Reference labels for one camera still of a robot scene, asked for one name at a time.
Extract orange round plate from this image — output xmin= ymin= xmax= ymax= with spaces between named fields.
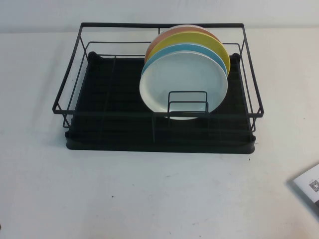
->
xmin=144 ymin=25 xmax=220 ymax=64

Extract yellow round plate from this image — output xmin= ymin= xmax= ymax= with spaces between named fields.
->
xmin=147 ymin=31 xmax=230 ymax=73

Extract white paper with QR code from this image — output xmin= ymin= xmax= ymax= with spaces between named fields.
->
xmin=290 ymin=163 xmax=319 ymax=204

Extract blue round plate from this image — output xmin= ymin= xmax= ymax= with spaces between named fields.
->
xmin=142 ymin=44 xmax=230 ymax=78

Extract black plastic drip tray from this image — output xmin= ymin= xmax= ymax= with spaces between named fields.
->
xmin=64 ymin=51 xmax=257 ymax=154

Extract white round plate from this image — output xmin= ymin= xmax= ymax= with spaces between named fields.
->
xmin=139 ymin=51 xmax=229 ymax=120

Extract black wire dish rack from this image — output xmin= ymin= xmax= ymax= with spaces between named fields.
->
xmin=51 ymin=22 xmax=265 ymax=132

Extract pale pink round plate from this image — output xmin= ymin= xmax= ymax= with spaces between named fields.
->
xmin=169 ymin=24 xmax=208 ymax=29

